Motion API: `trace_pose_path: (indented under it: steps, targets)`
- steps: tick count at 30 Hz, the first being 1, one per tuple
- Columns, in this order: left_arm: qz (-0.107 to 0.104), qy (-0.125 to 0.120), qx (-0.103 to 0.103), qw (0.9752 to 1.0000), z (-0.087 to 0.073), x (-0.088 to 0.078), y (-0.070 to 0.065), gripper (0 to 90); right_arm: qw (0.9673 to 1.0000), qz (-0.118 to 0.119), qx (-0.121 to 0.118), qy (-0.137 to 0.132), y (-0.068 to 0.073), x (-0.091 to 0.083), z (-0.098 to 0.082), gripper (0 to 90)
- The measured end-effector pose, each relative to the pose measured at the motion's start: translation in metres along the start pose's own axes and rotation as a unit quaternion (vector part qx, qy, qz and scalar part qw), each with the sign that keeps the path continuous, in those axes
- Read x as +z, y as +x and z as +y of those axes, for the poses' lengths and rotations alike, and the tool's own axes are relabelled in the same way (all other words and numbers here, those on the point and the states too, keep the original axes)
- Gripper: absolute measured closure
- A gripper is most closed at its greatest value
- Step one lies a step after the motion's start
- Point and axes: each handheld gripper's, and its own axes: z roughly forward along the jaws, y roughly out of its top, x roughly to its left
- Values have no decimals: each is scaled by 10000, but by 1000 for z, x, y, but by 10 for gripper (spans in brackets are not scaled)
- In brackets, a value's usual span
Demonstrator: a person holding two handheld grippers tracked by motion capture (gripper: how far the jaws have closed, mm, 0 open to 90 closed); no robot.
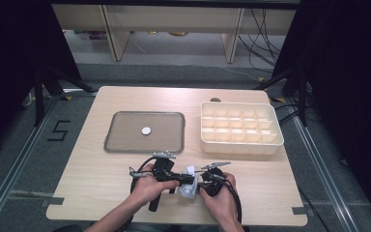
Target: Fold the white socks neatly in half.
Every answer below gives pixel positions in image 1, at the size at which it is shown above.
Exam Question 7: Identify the bundle of black cables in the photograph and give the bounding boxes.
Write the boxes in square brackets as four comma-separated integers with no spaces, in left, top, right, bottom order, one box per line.
[237,8,288,73]

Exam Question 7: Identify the person's right hand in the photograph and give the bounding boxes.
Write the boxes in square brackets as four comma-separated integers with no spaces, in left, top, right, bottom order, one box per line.
[199,171,239,224]

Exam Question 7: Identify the beige wooden desk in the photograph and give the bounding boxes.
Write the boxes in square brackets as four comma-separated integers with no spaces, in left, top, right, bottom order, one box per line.
[51,3,298,64]

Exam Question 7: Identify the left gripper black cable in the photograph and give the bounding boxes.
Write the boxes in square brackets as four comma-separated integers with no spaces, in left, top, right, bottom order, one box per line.
[117,156,158,232]

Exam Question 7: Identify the grey tape strip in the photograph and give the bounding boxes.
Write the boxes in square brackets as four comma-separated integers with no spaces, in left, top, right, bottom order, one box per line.
[41,196,66,208]

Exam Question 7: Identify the white socks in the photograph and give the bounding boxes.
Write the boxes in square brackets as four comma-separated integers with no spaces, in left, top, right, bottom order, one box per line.
[177,165,201,199]

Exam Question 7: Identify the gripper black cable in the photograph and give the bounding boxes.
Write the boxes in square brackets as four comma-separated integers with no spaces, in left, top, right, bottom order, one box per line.
[211,173,243,224]
[117,156,158,232]

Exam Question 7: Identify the grey rectangular tray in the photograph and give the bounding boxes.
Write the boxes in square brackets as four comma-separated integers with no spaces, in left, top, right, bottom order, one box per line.
[103,110,186,155]

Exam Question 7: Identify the aluminium floor rail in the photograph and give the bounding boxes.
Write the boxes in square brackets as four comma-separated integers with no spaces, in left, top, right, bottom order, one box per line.
[284,96,360,232]
[0,93,62,232]

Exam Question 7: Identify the black metal stand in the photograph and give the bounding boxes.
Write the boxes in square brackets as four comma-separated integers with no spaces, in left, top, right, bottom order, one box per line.
[32,64,98,128]
[254,66,310,128]

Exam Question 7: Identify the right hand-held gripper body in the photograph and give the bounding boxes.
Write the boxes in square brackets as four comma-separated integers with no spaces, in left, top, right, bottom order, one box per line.
[200,160,232,198]

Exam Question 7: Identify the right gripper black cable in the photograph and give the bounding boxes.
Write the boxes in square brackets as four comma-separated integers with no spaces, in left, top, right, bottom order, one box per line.
[211,173,243,224]

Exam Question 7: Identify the cream divided storage box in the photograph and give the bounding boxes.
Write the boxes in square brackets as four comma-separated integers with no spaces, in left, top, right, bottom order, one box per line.
[200,101,285,157]

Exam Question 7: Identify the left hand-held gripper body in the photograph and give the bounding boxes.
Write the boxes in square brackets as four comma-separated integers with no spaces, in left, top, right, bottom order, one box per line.
[148,150,188,213]

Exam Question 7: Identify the person's left hand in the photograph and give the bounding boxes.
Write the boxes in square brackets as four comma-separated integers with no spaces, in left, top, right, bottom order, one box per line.
[129,163,181,208]

